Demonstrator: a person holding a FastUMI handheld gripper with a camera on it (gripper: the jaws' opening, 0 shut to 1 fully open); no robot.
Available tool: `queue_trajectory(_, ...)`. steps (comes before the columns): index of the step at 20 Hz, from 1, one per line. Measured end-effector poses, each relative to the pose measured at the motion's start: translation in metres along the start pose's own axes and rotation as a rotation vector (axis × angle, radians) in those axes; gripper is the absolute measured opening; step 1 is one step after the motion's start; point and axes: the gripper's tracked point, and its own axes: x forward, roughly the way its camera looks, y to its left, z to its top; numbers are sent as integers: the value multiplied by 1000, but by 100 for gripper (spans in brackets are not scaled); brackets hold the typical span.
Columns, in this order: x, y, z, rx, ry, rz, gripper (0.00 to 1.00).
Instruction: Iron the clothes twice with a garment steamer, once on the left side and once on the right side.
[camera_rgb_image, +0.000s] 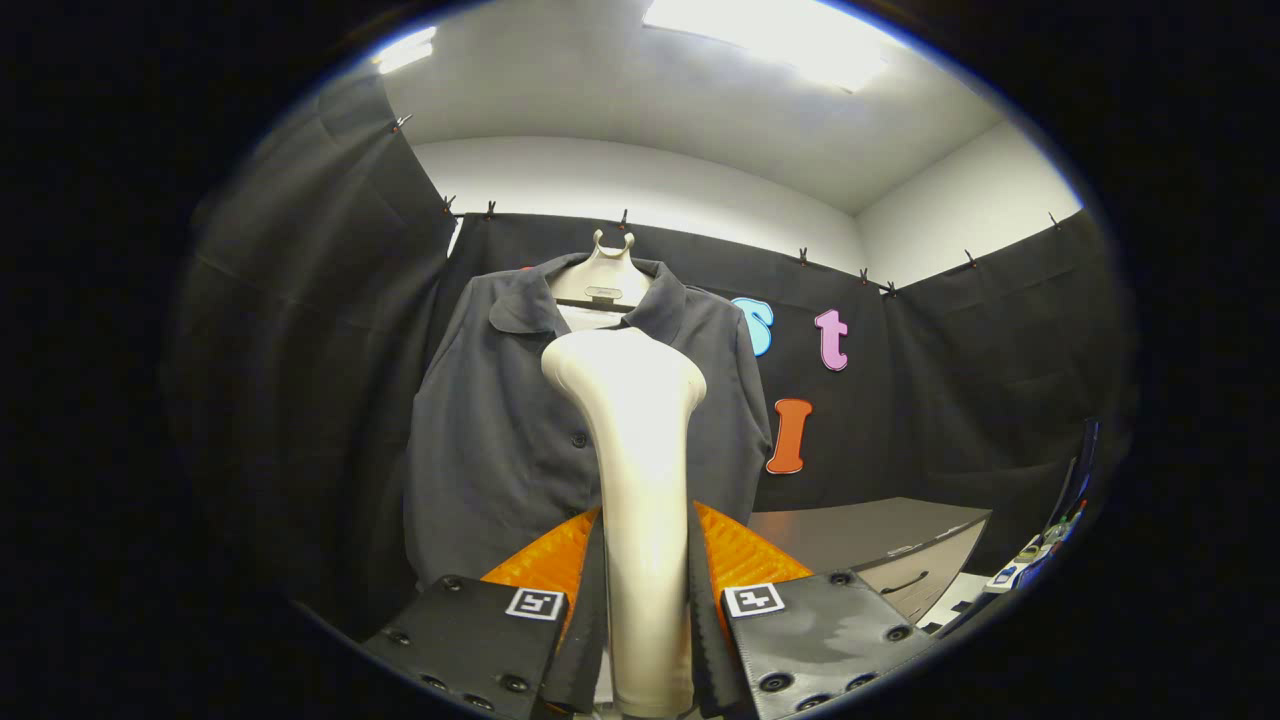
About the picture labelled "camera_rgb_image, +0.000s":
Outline small ceiling light panel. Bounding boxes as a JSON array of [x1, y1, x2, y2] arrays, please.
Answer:
[[370, 27, 439, 76]]

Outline row of backdrop clips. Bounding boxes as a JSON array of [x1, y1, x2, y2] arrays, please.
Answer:
[[392, 113, 1061, 299]]

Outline white clothes hanger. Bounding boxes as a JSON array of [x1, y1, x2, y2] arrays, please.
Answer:
[[548, 230, 653, 331]]

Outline dark grey button shirt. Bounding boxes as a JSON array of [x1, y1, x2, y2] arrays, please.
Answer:
[[403, 252, 773, 591]]

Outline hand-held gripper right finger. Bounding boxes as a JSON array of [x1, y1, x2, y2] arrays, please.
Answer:
[[688, 500, 936, 720]]

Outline grey cabinet with drawers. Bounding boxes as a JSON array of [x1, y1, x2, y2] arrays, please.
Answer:
[[748, 497, 993, 626]]

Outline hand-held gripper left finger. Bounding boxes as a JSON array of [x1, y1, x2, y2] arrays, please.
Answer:
[[360, 505, 606, 720]]

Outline white garment steamer head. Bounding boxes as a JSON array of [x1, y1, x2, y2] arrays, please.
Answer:
[[541, 328, 708, 719]]

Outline black backdrop cloth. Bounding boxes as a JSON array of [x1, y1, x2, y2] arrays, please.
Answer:
[[165, 70, 1141, 641]]

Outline small coloured desk items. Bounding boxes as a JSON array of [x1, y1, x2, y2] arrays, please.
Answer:
[[920, 500, 1086, 636]]

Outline large ceiling light panel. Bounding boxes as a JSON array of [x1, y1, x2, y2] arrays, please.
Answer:
[[642, 0, 891, 93]]

